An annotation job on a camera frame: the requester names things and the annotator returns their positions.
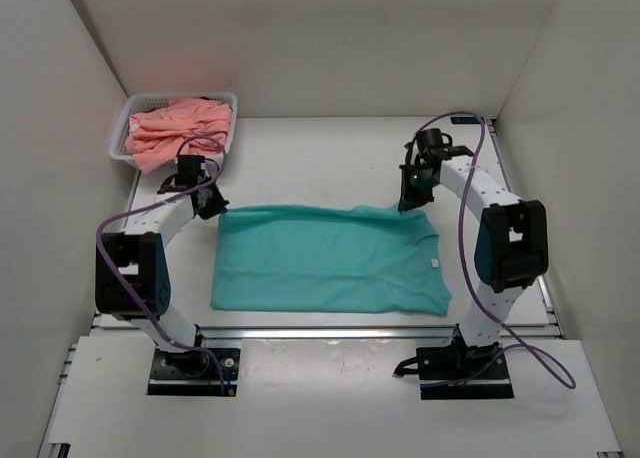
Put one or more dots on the teal t shirt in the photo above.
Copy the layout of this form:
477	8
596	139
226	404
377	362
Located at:
294	258

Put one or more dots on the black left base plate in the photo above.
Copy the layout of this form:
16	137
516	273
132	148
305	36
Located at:
195	375

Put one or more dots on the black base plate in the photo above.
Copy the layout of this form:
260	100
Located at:
195	375
443	376

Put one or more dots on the white plastic basket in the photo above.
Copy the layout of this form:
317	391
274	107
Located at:
144	102

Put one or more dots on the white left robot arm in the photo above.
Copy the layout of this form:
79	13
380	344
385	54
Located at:
132	280

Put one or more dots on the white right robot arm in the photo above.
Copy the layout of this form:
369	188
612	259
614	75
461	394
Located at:
511	248

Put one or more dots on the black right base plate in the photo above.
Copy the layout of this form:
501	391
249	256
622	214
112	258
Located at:
443	376

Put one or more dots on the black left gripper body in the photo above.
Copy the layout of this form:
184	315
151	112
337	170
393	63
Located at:
206	210

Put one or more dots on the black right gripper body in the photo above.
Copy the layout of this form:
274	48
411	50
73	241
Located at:
433	185

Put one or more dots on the salmon pink t shirt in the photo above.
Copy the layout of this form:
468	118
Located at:
189	125

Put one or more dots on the blue label sticker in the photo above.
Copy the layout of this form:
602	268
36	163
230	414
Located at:
466	120

